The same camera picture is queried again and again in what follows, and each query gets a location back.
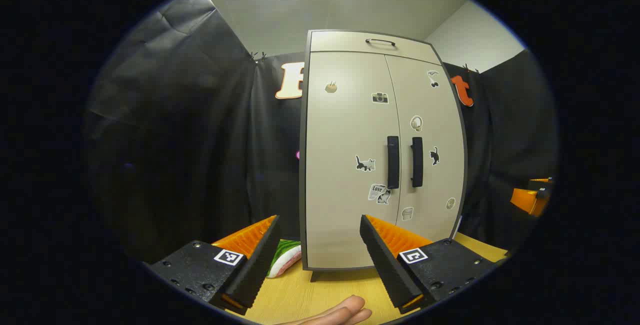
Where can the beige shoe cabinet door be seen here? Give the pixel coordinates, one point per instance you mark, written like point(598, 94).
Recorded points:
point(440, 115)
point(345, 140)

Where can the thin black drawer pull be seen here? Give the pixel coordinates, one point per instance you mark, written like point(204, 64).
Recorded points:
point(380, 41)

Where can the black backdrop cloth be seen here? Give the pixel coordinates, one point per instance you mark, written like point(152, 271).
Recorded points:
point(175, 140)

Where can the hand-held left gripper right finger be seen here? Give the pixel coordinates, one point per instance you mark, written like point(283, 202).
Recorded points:
point(387, 265)

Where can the watermelon slice toy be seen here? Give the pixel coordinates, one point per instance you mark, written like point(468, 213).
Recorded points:
point(285, 260)

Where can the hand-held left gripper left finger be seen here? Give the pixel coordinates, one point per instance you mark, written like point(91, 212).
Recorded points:
point(255, 265)

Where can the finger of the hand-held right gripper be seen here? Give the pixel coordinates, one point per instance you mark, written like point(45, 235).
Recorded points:
point(525, 201)
point(541, 181)

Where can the beige double-door shoe cabinet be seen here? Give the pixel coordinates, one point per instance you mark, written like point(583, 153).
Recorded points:
point(335, 41)

